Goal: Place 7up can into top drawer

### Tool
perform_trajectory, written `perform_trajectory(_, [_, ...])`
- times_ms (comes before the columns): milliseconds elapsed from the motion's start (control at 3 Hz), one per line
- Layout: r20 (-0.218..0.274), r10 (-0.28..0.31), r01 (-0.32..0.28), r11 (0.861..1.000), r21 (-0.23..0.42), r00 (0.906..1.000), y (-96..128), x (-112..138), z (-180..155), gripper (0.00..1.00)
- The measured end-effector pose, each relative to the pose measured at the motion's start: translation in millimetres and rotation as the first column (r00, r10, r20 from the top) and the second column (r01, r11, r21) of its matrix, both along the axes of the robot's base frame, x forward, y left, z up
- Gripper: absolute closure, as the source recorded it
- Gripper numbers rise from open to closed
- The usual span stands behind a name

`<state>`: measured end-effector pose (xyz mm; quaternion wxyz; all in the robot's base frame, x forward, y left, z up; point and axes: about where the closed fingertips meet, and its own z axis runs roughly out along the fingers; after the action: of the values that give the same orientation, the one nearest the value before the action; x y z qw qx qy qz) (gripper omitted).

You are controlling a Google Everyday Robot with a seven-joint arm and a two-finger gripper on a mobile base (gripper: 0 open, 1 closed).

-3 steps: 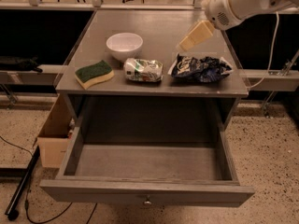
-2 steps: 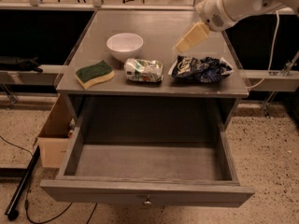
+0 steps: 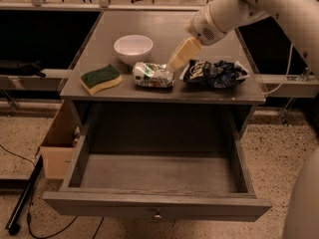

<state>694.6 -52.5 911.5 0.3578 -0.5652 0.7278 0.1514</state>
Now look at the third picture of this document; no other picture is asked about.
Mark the black bar on floor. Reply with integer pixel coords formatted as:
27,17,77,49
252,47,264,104
1,157,43,236

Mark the grey open top drawer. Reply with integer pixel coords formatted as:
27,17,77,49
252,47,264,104
43,102,273,222

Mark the blue crumpled chip bag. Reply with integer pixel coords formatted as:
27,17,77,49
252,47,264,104
180,60,250,89

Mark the brown cardboard box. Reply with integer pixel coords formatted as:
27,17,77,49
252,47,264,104
40,103,78,179

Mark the crushed white green 7up can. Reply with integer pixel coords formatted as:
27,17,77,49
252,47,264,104
133,62,174,88

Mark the green and yellow sponge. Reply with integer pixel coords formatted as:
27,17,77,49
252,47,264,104
81,64,123,96

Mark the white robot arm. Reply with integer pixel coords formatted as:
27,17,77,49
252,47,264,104
167,0,319,79

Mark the black object on ledge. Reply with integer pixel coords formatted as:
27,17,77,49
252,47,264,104
0,60,46,78

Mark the white cable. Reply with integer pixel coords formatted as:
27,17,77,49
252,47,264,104
263,43,295,96

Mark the white ceramic bowl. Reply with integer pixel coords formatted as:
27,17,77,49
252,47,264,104
114,35,154,66

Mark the black floor cable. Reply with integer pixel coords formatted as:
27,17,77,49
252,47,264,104
0,144,105,239

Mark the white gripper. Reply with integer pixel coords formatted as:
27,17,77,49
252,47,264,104
166,6,227,72

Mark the grey wooden cabinet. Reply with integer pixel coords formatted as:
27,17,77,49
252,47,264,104
61,10,265,133

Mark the round metal drawer knob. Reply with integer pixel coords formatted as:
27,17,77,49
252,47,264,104
153,209,162,221

